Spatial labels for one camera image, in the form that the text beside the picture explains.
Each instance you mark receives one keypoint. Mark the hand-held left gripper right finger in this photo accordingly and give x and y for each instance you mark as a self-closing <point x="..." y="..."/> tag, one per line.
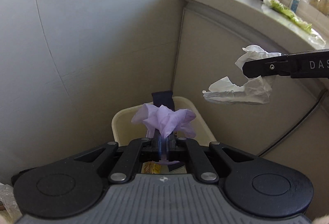
<point x="168" y="148"/>

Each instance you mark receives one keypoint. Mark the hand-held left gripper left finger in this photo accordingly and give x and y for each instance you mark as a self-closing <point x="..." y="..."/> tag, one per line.
<point x="159" y="148"/>

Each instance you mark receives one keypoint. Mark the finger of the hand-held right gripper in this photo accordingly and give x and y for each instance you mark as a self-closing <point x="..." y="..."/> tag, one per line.
<point x="262" y="67"/>

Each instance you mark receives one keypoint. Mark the yellow snack packet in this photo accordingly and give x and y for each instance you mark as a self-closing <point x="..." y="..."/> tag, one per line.
<point x="151" y="168"/>

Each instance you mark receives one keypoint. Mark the purple disposable glove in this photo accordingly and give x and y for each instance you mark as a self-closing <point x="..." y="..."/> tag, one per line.
<point x="167" y="118"/>

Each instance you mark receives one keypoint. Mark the white tissue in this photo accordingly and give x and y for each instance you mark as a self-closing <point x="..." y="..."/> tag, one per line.
<point x="231" y="95"/>

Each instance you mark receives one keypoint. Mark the cream plastic trash bin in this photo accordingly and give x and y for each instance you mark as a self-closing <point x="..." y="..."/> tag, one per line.
<point x="123" y="121"/>

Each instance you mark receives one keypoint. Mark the pale green vegetable stalks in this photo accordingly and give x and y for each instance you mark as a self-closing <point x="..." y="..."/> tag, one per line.
<point x="304" y="25"/>

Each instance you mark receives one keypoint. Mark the dark blue cloth strip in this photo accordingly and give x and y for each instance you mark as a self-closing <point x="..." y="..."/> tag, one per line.
<point x="162" y="99"/>

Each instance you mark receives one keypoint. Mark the beige kitchen cabinet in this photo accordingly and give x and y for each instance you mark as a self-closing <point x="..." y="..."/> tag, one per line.
<point x="218" y="33"/>

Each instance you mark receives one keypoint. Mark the green cabbage leaves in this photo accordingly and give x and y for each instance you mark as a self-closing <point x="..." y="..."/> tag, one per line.
<point x="282" y="9"/>

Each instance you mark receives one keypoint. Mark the small blue label bottle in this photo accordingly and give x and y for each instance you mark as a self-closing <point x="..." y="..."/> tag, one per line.
<point x="295" y="2"/>

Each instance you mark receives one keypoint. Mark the clear plastic bag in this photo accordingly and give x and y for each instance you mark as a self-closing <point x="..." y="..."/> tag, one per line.
<point x="7" y="198"/>

